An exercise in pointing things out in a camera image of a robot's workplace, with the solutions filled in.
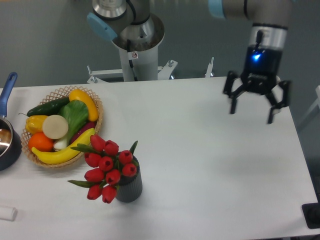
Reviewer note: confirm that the beige round disc vegetable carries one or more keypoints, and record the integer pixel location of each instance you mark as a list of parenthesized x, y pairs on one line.
[(55, 127)]

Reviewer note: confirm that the yellow bell pepper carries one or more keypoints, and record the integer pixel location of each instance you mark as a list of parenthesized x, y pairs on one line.
[(34, 124)]

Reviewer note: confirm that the purple eggplant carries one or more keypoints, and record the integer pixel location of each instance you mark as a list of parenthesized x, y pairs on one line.
[(87, 126)]

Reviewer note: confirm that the green bok choy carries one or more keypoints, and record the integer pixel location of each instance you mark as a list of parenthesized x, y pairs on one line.
[(76, 114)]

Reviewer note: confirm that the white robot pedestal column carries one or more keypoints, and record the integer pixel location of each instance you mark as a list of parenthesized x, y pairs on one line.
[(138, 49)]

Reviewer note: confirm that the yellow banana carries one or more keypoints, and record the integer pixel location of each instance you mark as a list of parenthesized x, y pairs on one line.
[(66, 154)]

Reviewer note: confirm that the dark grey ribbed vase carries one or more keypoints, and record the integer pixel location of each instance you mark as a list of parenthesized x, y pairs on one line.
[(130, 188)]

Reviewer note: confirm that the dark saucepan blue handle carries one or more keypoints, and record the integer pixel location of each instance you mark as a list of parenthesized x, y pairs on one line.
[(10, 143)]

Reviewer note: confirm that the white cylinder object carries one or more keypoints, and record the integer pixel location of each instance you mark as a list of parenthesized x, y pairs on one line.
[(8, 213)]

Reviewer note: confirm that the orange fruit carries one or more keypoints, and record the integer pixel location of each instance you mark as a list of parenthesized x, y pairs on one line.
[(41, 142)]

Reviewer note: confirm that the red tulip bouquet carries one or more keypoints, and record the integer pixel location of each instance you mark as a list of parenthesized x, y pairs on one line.
[(107, 164)]

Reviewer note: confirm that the white metal mounting frame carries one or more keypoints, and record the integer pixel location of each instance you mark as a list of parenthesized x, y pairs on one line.
[(169, 71)]

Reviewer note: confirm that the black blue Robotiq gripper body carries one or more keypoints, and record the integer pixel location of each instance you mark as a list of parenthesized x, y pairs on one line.
[(260, 70)]

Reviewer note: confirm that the white furniture piece right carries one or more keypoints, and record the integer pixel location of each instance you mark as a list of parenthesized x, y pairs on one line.
[(311, 112)]

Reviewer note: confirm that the black device at edge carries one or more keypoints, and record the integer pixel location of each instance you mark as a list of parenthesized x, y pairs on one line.
[(311, 212)]

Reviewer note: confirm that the yellow squash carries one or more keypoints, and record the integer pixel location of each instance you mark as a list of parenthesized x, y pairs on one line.
[(81, 95)]

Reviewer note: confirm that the green cucumber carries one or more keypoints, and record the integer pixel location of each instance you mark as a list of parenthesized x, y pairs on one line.
[(47, 108)]

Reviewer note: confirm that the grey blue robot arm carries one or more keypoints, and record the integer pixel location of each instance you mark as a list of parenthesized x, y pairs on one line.
[(270, 20)]

